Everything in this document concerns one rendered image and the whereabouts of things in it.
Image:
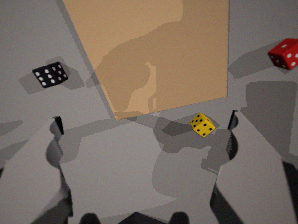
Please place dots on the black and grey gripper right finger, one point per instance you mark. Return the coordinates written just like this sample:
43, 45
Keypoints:
257, 186

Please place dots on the black die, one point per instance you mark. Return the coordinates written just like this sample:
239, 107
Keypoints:
50, 75

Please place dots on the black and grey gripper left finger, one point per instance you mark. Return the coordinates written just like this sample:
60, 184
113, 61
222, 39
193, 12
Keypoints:
32, 189

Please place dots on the tan flat mat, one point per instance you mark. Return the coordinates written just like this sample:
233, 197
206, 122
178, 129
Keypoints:
154, 55

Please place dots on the red die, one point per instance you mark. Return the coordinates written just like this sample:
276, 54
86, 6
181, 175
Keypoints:
285, 54

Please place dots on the yellow die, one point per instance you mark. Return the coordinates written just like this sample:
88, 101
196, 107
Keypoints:
202, 125

